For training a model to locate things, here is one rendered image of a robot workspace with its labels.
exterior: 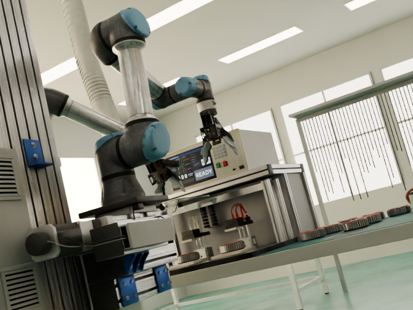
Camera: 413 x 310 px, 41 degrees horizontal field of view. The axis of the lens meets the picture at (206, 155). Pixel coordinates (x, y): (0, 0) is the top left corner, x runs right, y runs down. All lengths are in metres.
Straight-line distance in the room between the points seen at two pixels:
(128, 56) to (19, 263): 0.76
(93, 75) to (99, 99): 0.20
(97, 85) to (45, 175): 2.36
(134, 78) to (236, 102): 7.88
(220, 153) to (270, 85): 6.87
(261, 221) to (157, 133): 1.05
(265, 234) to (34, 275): 1.38
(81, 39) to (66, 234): 2.90
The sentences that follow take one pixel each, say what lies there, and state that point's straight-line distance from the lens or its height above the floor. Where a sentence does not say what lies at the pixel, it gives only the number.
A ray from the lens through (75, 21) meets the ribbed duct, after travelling 4.35.
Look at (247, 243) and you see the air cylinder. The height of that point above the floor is 0.80.
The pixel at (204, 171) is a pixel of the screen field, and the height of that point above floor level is 1.17.
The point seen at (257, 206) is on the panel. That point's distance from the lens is 2.69.
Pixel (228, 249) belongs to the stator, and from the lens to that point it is 2.44.
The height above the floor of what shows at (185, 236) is 0.90.
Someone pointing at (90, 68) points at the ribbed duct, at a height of 2.25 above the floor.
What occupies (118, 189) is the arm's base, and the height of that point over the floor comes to 1.08.
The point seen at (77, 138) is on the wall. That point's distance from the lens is 9.14.
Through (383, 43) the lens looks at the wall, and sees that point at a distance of 8.97.
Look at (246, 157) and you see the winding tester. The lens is 2.58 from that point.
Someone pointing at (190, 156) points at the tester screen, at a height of 1.27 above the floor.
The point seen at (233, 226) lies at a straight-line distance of 2.53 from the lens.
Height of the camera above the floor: 0.85
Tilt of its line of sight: 9 degrees up
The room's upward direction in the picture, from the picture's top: 14 degrees counter-clockwise
